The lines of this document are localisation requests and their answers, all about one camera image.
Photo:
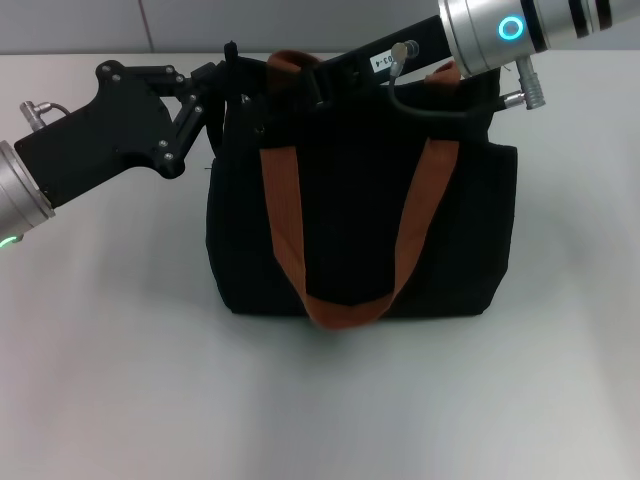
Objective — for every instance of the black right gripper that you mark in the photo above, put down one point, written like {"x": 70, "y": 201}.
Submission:
{"x": 360, "y": 60}

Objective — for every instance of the silver zipper pull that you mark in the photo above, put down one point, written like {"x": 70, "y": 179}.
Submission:
{"x": 244, "y": 98}

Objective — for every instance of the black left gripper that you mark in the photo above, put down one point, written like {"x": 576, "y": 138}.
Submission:
{"x": 100, "y": 135}

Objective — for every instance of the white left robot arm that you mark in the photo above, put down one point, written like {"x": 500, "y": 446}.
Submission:
{"x": 20, "y": 200}

